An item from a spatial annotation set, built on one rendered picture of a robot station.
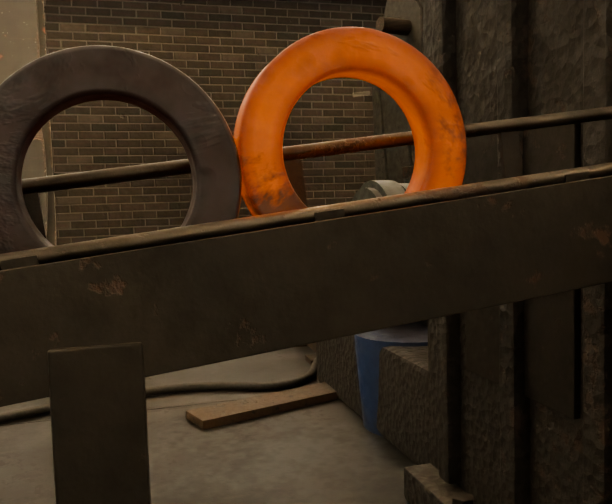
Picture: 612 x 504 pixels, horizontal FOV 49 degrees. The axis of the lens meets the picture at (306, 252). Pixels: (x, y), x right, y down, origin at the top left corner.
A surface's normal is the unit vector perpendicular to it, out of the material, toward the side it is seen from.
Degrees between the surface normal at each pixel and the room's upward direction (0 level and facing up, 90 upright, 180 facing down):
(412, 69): 90
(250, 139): 90
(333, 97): 90
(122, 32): 90
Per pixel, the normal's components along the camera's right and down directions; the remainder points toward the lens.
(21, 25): 0.25, 0.07
